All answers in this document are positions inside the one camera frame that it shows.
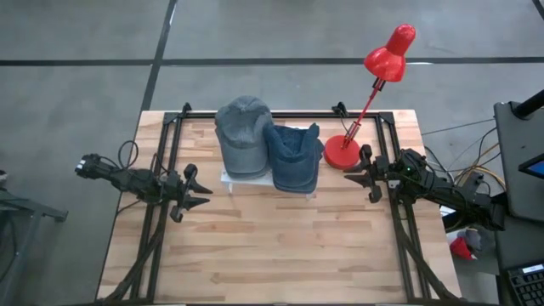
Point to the grey denim baseball cap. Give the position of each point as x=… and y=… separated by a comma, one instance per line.
x=242, y=127
x=246, y=175

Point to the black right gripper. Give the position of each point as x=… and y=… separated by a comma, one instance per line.
x=380, y=174

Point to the black aluminium rig frame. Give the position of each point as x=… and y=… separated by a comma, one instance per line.
x=195, y=115

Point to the grey cloth item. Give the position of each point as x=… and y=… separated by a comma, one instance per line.
x=474, y=240

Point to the navy denim baseball cap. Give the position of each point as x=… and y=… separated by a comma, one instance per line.
x=293, y=153
x=295, y=190

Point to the black round pole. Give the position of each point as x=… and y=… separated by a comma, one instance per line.
x=529, y=106

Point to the black frame clamp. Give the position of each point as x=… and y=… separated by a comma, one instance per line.
x=186, y=108
x=338, y=109

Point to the grey metal cart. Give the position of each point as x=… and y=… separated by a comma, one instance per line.
x=38, y=210

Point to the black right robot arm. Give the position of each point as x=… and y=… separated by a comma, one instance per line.
x=450, y=191

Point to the red cloth item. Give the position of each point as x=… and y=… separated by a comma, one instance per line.
x=461, y=248

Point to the black keyboard desk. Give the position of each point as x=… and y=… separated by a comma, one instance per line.
x=518, y=255

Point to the black computer keyboard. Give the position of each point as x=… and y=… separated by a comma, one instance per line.
x=529, y=289

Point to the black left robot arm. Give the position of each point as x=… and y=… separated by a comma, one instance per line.
x=132, y=183

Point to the red desk lamp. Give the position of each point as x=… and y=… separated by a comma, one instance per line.
x=340, y=153

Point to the tablet with blue screen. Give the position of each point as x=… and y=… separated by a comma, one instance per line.
x=536, y=168

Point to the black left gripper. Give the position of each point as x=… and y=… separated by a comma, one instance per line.
x=178, y=191

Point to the white perforated metal stand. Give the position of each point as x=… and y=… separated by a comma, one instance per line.
x=246, y=181

